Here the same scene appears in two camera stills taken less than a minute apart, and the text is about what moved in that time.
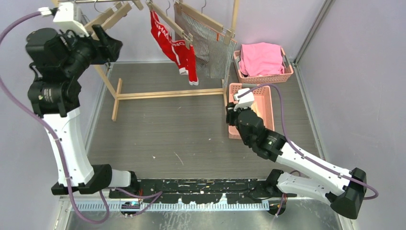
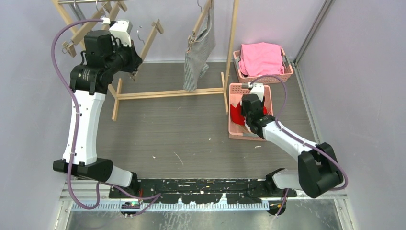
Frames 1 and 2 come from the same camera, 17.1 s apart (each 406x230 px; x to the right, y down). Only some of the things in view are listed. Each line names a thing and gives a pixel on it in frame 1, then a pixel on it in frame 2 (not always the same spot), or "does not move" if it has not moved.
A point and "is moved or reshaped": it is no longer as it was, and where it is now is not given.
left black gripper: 112,46 → 135,59
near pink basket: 263,107 does not move
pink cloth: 261,59 does not move
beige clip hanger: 228,33 → 192,37
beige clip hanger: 187,36 → 156,26
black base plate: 204,191 does not move
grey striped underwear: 212,52 → 196,62
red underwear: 184,57 is moved or reshaped
